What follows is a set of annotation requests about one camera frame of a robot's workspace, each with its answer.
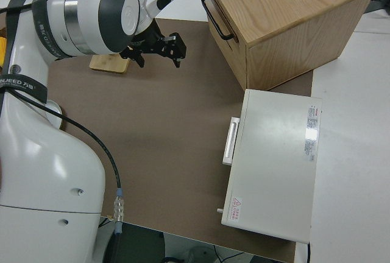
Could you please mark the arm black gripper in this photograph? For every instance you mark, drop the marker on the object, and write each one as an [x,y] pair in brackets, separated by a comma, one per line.
[152,45]

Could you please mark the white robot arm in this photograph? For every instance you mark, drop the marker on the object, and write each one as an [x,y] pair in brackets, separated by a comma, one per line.
[45,168]

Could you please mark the wooden mug rack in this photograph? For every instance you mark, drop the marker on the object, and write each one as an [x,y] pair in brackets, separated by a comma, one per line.
[109,63]

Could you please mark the brown table mat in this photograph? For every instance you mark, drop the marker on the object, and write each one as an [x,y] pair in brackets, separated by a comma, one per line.
[167,123]

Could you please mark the wooden drawer cabinet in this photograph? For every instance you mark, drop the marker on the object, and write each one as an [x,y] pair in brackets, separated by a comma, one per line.
[289,16]

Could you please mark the white toaster oven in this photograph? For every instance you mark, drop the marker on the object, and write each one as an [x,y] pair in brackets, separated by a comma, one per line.
[274,153]

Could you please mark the brown wicker basket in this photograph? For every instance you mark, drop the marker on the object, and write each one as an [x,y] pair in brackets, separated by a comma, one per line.
[2,31]

